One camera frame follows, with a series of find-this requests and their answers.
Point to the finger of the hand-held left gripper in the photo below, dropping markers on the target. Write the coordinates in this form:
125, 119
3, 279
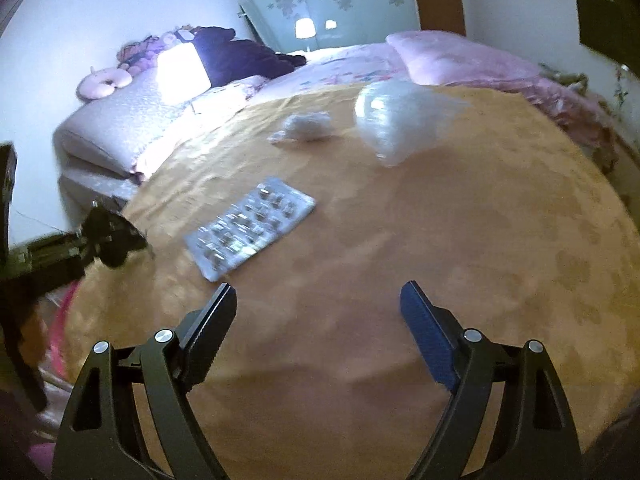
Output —
107, 240

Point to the purple plush toys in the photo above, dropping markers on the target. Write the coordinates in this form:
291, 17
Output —
145, 50

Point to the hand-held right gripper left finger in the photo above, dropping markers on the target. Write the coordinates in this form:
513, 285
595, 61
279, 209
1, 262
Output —
210, 332

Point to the green flower-print wardrobe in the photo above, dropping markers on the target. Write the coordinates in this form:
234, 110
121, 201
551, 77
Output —
340, 0

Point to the pink folded blanket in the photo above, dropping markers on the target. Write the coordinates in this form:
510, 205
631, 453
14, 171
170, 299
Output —
460, 60

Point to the black panel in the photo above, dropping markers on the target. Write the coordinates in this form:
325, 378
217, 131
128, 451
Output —
7, 200

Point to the pink neck pillow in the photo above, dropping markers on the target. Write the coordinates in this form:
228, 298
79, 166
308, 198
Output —
102, 84

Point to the dark clothing pile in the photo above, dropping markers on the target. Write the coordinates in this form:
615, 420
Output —
240, 55

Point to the orange patterned tablecloth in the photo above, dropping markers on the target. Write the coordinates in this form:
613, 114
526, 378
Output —
360, 240

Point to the black wall screen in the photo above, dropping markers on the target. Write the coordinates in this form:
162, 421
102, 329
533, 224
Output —
607, 25

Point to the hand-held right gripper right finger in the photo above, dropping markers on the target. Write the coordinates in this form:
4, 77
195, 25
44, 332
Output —
427, 335

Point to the crumpled white tissue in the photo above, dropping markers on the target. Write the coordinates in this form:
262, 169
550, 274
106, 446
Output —
305, 127

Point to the pink floral bedsheet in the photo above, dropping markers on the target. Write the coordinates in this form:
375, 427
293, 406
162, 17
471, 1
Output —
340, 67

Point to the silver pill blister pack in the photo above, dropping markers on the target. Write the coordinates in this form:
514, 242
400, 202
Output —
250, 227

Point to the grey pillow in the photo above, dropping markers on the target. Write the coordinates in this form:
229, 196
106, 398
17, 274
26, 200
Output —
110, 130

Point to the clear plastic bag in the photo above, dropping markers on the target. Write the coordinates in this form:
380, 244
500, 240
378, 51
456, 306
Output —
400, 115

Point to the thin potted plant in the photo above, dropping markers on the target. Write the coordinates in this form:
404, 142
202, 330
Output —
620, 87

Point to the lit white table lamp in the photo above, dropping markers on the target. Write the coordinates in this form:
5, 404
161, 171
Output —
182, 72

